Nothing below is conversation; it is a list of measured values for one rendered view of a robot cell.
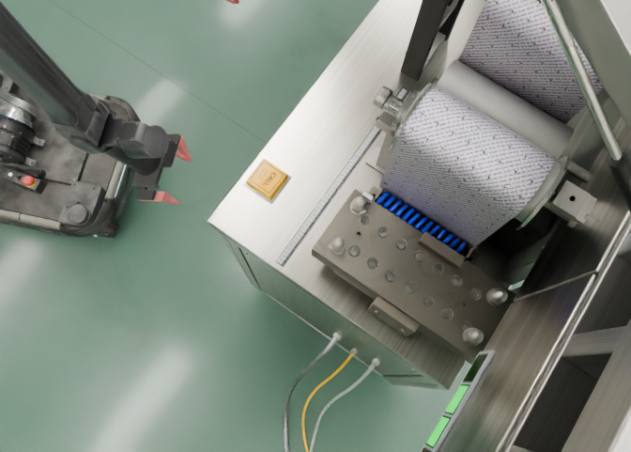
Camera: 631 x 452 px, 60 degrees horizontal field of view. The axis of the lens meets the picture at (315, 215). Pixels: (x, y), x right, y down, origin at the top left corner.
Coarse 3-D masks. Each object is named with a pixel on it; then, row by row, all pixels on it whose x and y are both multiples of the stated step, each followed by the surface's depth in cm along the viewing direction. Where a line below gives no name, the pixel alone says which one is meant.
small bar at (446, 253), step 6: (426, 234) 112; (420, 240) 112; (426, 240) 112; (432, 240) 112; (438, 240) 112; (426, 246) 112; (432, 246) 112; (438, 246) 112; (444, 246) 112; (438, 252) 111; (444, 252) 111; (450, 252) 111; (456, 252) 111; (444, 258) 112; (450, 258) 111; (456, 258) 111; (462, 258) 111; (456, 264) 111
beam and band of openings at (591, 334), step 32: (608, 288) 68; (576, 320) 68; (608, 320) 67; (576, 352) 63; (608, 352) 56; (544, 384) 65; (576, 384) 65; (608, 384) 51; (544, 416) 64; (576, 416) 64; (608, 416) 48; (512, 448) 63; (544, 448) 63; (576, 448) 49; (608, 448) 45
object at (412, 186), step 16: (400, 160) 101; (384, 176) 112; (400, 176) 107; (416, 176) 102; (400, 192) 113; (416, 192) 108; (432, 192) 104; (448, 192) 100; (416, 208) 115; (432, 208) 110; (448, 208) 106; (464, 208) 101; (448, 224) 112; (464, 224) 107; (480, 224) 103; (496, 224) 99; (464, 240) 114; (480, 240) 109
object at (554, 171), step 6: (414, 102) 92; (402, 120) 93; (552, 168) 89; (558, 168) 90; (552, 174) 89; (546, 180) 88; (552, 180) 88; (540, 186) 88; (546, 186) 88; (540, 192) 88; (534, 198) 89; (540, 198) 88; (528, 204) 90; (534, 204) 89; (522, 210) 91; (528, 210) 90; (516, 216) 93; (522, 216) 92
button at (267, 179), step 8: (264, 160) 129; (256, 168) 129; (264, 168) 129; (272, 168) 129; (256, 176) 128; (264, 176) 128; (272, 176) 128; (280, 176) 128; (248, 184) 130; (256, 184) 128; (264, 184) 128; (272, 184) 128; (280, 184) 128; (264, 192) 127; (272, 192) 127
